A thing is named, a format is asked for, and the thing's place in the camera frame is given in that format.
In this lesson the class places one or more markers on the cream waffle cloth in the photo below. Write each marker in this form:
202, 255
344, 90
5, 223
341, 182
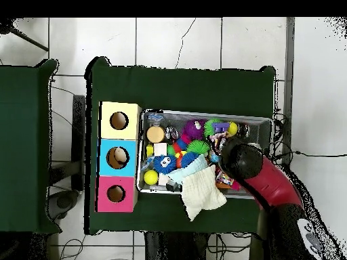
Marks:
201, 192

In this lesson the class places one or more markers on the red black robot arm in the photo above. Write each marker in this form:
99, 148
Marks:
271, 184

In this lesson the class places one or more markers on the clear mesh bin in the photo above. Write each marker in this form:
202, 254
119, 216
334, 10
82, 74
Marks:
142, 187

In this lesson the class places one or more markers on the wooden box with three holes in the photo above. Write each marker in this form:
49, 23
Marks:
106, 158

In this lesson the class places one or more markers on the black silver round toy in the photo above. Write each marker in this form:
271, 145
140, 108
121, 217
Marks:
172, 133

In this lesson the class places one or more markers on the round wooden disc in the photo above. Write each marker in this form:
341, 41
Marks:
155, 134

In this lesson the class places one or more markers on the blue fuzzy ball with eyes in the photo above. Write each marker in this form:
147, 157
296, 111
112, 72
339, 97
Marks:
164, 163

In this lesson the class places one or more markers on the purple spiky ball with eyes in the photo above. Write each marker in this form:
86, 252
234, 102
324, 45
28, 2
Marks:
193, 130

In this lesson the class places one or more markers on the small green spiky ball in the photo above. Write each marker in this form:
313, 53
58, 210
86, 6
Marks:
198, 148

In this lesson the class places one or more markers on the yellow block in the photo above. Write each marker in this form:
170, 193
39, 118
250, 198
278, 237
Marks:
149, 150

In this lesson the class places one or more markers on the mint green knit cloth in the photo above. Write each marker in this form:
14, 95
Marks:
187, 169

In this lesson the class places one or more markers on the clear crumpled plastic packet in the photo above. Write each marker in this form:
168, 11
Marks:
155, 116

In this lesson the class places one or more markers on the large green spiky ball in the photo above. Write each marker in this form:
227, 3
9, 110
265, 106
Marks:
210, 127

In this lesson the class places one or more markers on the purple plastic block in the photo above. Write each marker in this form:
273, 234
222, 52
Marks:
220, 128

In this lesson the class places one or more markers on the yellow smiley ball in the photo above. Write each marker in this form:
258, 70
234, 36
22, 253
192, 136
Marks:
233, 128

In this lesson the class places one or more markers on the green cloth side table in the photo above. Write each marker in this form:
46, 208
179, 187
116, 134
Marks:
24, 146

